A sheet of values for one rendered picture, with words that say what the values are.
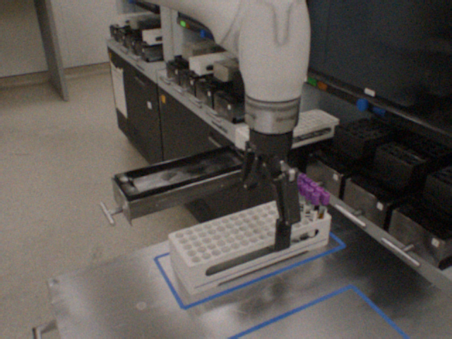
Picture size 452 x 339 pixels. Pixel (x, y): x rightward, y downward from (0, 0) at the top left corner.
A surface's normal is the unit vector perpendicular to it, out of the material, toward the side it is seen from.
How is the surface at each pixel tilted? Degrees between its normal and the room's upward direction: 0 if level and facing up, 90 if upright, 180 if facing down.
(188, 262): 0
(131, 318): 0
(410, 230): 90
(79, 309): 0
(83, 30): 90
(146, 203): 90
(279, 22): 77
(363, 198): 90
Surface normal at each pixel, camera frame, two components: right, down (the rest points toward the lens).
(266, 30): -0.33, 0.31
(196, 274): 0.47, 0.43
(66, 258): 0.00, -0.87
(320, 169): -0.87, 0.25
